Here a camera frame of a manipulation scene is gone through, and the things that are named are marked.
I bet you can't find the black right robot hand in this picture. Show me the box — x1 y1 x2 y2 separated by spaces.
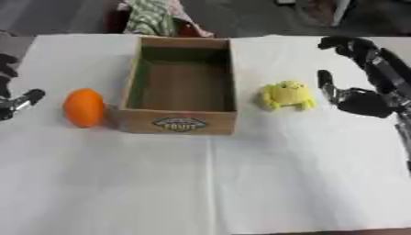
316 35 411 119

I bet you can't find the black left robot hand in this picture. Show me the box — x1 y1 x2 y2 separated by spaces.
0 53 47 122

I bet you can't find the tan cardboard box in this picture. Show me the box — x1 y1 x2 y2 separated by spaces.
116 35 239 136

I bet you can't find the white tripod leg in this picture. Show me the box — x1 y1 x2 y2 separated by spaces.
328 0 359 28

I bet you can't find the orange toy fruit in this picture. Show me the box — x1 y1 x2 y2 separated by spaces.
61 87 106 129

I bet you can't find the yellow soft toy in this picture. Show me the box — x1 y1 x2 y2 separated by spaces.
258 80 318 112

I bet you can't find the pile of patterned cloth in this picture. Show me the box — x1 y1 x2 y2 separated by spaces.
114 0 216 39

